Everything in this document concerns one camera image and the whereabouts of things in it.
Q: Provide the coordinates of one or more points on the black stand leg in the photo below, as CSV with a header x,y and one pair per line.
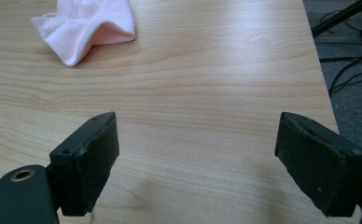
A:
x,y
341,15

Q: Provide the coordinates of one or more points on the pink sock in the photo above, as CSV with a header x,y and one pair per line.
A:
x,y
86,28

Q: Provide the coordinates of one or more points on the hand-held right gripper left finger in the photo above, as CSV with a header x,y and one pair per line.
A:
x,y
86,161

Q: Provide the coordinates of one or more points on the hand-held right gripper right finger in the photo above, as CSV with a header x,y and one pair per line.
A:
x,y
319,165

